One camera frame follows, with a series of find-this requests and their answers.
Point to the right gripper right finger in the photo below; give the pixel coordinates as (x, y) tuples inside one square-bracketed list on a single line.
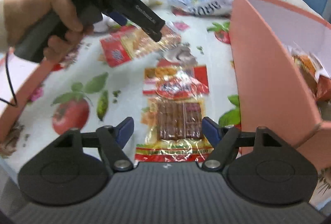
[(223, 141)]

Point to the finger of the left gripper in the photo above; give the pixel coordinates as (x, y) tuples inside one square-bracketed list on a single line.
[(117, 17), (140, 14)]

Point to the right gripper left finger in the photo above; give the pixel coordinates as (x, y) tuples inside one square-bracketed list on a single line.
[(112, 141)]

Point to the red yellow tofu snack packet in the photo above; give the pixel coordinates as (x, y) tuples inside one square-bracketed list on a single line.
[(173, 114)]

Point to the left hand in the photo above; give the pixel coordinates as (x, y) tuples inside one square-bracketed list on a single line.
[(18, 15)]

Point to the red brown tofu snack packet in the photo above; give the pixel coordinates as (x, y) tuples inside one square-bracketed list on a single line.
[(131, 42)]

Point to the pink deep box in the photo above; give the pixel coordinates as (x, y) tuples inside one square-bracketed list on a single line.
[(272, 91)]

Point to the pink box lid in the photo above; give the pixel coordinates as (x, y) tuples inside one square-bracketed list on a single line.
[(25, 78)]

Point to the orange snack packet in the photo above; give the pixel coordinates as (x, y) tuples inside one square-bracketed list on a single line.
[(313, 72)]

